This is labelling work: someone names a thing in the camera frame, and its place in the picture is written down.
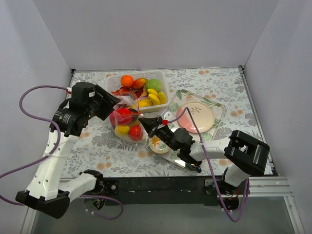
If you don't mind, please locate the dark blue cup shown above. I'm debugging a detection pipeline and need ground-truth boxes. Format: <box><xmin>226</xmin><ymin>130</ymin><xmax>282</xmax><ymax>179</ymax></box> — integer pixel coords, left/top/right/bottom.
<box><xmin>186</xmin><ymin>163</ymin><xmax>202</xmax><ymax>173</ymax></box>

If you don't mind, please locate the black base bar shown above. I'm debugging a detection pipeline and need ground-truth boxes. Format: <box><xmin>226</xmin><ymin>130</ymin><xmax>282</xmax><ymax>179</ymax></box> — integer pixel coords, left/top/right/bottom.
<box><xmin>99</xmin><ymin>176</ymin><xmax>218</xmax><ymax>206</ymax></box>

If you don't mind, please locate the floral tablecloth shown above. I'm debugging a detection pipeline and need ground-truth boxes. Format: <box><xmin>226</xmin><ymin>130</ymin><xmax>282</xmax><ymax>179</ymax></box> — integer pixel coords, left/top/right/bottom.
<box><xmin>62</xmin><ymin>68</ymin><xmax>262</xmax><ymax>178</ymax></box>

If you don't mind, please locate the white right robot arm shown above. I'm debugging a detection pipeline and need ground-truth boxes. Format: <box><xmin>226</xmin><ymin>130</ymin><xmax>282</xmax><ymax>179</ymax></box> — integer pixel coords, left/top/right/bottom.
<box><xmin>139</xmin><ymin>117</ymin><xmax>270</xmax><ymax>195</ymax></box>

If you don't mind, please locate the yellow fruit under radish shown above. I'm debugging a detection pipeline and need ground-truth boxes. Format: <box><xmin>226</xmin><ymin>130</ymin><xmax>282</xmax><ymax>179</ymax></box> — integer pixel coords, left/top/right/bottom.
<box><xmin>138</xmin><ymin>99</ymin><xmax>153</xmax><ymax>108</ymax></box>

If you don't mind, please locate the yellow mango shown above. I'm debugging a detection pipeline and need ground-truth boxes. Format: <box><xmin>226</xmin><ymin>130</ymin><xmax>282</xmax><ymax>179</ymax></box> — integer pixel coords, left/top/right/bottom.
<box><xmin>114</xmin><ymin>125</ymin><xmax>130</xmax><ymax>137</ymax></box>

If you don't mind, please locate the red pomegranate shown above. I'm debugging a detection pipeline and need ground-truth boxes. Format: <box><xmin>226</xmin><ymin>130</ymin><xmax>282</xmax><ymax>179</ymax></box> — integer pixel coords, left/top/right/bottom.
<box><xmin>109</xmin><ymin>113</ymin><xmax>116</xmax><ymax>127</ymax></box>

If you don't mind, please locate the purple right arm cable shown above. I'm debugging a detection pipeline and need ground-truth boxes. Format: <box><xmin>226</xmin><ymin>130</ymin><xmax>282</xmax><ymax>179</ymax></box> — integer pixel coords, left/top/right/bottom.
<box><xmin>167</xmin><ymin>107</ymin><xmax>251</xmax><ymax>223</ymax></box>

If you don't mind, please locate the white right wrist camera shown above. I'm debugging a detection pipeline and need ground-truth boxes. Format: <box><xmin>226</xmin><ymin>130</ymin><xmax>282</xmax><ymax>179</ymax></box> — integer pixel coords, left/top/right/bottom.
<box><xmin>157</xmin><ymin>109</ymin><xmax>173</xmax><ymax>125</ymax></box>

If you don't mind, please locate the orange red mango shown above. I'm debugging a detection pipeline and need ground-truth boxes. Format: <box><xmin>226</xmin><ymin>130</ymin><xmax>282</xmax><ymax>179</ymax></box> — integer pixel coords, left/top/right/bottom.
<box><xmin>131</xmin><ymin>78</ymin><xmax>148</xmax><ymax>90</ymax></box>

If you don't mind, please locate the pink white plate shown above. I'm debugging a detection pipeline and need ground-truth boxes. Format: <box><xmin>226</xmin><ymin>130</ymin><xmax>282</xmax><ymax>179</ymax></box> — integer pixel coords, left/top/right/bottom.
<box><xmin>176</xmin><ymin>102</ymin><xmax>215</xmax><ymax>134</ymax></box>

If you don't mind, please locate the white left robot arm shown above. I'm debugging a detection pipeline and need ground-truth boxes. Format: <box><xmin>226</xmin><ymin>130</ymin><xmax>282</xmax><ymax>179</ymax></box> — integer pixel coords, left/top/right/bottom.
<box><xmin>16</xmin><ymin>82</ymin><xmax>121</xmax><ymax>219</ymax></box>

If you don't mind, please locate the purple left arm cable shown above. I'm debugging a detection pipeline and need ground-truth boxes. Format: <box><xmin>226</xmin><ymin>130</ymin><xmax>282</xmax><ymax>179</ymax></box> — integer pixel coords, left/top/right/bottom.
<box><xmin>0</xmin><ymin>85</ymin><xmax>124</xmax><ymax>220</ymax></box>

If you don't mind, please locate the clear zip top bag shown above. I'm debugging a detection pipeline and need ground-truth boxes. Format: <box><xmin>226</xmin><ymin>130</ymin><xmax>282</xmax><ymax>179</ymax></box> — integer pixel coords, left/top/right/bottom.
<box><xmin>109</xmin><ymin>90</ymin><xmax>145</xmax><ymax>144</ymax></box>

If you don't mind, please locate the white plastic fruit basket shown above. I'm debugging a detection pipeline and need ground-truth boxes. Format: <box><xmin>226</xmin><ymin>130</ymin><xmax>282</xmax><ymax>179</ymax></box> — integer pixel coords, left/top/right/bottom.
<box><xmin>105</xmin><ymin>70</ymin><xmax>171</xmax><ymax>113</ymax></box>

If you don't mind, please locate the green fruit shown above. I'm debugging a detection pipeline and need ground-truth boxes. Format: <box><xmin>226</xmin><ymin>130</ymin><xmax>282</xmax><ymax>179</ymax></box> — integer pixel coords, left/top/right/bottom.
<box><xmin>145</xmin><ymin>78</ymin><xmax>163</xmax><ymax>92</ymax></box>

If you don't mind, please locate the floral small bowl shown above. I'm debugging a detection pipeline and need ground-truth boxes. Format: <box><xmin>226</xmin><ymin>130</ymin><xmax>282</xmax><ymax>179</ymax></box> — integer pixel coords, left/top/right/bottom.
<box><xmin>148</xmin><ymin>136</ymin><xmax>170</xmax><ymax>154</ymax></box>

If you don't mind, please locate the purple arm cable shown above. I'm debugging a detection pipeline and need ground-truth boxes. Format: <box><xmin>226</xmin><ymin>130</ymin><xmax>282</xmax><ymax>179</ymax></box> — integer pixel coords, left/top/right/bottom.
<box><xmin>167</xmin><ymin>107</ymin><xmax>251</xmax><ymax>223</ymax></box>
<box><xmin>0</xmin><ymin>85</ymin><xmax>124</xmax><ymax>220</ymax></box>

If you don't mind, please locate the orange fruit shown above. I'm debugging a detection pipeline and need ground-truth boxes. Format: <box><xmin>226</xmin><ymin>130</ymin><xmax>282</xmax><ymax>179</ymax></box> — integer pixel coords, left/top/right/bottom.
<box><xmin>120</xmin><ymin>75</ymin><xmax>134</xmax><ymax>88</ymax></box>

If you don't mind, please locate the leaf pattern tray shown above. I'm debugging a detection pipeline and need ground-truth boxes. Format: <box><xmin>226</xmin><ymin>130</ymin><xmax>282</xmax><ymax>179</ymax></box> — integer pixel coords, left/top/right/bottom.
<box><xmin>145</xmin><ymin>89</ymin><xmax>225</xmax><ymax>169</ymax></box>

